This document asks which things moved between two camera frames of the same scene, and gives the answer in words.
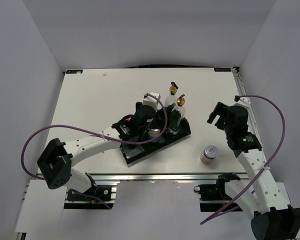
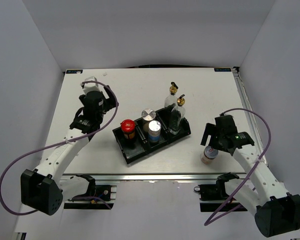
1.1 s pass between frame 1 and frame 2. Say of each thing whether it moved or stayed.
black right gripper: moved
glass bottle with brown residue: stayed
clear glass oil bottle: stayed
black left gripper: moved
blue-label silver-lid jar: stayed
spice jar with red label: stayed
